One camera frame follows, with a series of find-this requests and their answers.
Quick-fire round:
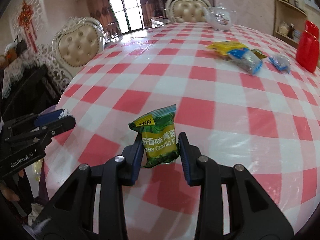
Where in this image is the cream tufted chair left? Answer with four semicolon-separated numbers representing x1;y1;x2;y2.
52;17;105;77

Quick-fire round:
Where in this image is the small blue clear packet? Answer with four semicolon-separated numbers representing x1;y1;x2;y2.
268;54;291;73

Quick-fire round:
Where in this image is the blue monkey snack bag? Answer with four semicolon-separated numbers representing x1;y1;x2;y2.
227;47;263;75

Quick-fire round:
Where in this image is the cream tufted chair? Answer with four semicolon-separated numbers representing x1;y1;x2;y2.
165;0;212;23
52;17;105;77

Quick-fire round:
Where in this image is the window with curtains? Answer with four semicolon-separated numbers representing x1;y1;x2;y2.
109;0;145;34

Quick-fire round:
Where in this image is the yellow snack bag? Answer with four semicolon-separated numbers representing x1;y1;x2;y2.
206;41;248;60

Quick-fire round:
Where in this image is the red chinese knot decoration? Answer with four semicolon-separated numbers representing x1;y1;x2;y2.
17;0;37;53

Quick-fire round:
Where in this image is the person hand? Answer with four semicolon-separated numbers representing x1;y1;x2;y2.
1;170;24;202

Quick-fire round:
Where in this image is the white floral teapot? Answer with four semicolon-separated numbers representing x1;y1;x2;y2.
202;3;237;31

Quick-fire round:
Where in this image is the red white checkered tablecloth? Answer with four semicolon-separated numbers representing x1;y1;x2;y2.
45;22;319;231

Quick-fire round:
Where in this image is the green pea snack packet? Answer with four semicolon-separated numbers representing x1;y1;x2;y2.
251;49;267;60

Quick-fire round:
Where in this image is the red thermos jug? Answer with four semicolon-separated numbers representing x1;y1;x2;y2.
296;20;319;73

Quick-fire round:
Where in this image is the dark sideboard with lace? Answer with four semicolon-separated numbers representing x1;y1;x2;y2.
1;54;69;121

